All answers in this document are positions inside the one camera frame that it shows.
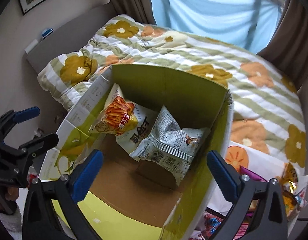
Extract white snack bag black letters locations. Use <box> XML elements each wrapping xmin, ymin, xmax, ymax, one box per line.
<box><xmin>115</xmin><ymin>105</ymin><xmax>158</xmax><ymax>154</ymax></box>

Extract purple snack bag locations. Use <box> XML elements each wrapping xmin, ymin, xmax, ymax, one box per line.
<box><xmin>239</xmin><ymin>166</ymin><xmax>267</xmax><ymax>182</ymax></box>

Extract newspaper print snack bag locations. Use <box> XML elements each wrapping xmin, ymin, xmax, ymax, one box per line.
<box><xmin>130</xmin><ymin>106</ymin><xmax>210</xmax><ymax>185</ymax></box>

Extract grey headboard panel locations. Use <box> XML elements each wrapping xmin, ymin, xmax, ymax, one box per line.
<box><xmin>27</xmin><ymin>2</ymin><xmax>118</xmax><ymax>73</ymax></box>

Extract orange cheese stick snack bag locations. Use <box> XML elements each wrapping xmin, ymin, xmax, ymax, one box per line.
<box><xmin>89</xmin><ymin>83</ymin><xmax>138</xmax><ymax>135</ymax></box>

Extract blue white item on headboard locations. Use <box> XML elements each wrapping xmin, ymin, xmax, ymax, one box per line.
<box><xmin>41</xmin><ymin>28</ymin><xmax>54</xmax><ymax>40</ymax></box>

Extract persimmon print white sheet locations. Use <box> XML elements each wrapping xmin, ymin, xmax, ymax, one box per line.
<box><xmin>207</xmin><ymin>141</ymin><xmax>287</xmax><ymax>215</ymax></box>

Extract brown drape right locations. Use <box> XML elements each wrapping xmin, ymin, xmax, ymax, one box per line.
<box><xmin>258</xmin><ymin>0</ymin><xmax>308</xmax><ymax>89</ymax></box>

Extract gold yellow snack bag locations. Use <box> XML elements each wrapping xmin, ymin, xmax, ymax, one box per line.
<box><xmin>278</xmin><ymin>163</ymin><xmax>308</xmax><ymax>221</ymax></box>

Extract floral striped quilt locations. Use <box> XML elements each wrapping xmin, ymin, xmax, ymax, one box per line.
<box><xmin>37</xmin><ymin>15</ymin><xmax>306</xmax><ymax>171</ymax></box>

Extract light blue window curtain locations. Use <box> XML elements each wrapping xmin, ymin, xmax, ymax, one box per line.
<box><xmin>151</xmin><ymin>0</ymin><xmax>282</xmax><ymax>54</ymax></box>

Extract green cardboard snack box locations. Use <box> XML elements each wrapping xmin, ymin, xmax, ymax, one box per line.
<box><xmin>40</xmin><ymin>64</ymin><xmax>233</xmax><ymax>239</ymax></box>

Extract person's left hand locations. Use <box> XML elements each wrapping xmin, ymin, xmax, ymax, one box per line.
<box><xmin>0</xmin><ymin>185</ymin><xmax>19</xmax><ymax>215</ymax></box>

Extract colourful snack bag pile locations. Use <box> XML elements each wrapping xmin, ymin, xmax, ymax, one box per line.
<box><xmin>189</xmin><ymin>207</ymin><xmax>253</xmax><ymax>240</ymax></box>

